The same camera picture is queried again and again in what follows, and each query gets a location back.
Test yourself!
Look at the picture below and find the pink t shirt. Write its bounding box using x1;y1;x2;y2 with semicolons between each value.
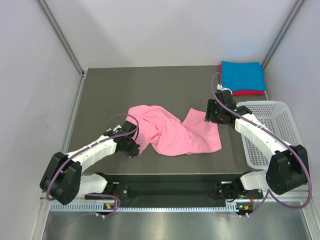
128;105;222;156

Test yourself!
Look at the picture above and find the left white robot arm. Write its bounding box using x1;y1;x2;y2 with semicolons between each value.
39;121;140;205

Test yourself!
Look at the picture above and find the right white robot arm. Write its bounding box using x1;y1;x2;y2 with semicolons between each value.
204;90;310;198

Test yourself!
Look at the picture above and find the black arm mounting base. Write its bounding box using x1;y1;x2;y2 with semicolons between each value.
84;172;263;208

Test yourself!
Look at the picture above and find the red folded t shirt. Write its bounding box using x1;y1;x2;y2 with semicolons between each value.
216;80;265;96

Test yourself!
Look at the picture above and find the blue folded t shirt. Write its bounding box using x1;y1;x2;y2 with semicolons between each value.
220;61;266;92

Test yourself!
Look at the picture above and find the white perforated plastic basket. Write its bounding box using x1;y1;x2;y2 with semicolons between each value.
236;100;304;170

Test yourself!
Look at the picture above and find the grey slotted cable duct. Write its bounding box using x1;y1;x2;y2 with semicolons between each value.
49;200;250;213

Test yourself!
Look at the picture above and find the aluminium front rail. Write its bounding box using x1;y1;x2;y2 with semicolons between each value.
39;182;313;203

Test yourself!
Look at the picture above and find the right aluminium frame post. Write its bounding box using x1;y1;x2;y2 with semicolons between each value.
261;0;307;69

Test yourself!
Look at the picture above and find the aluminium frame post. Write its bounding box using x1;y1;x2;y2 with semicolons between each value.
261;0;307;69
36;0;85;76

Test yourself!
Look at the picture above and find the left aluminium frame post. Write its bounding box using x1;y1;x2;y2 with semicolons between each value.
36;0;85;76

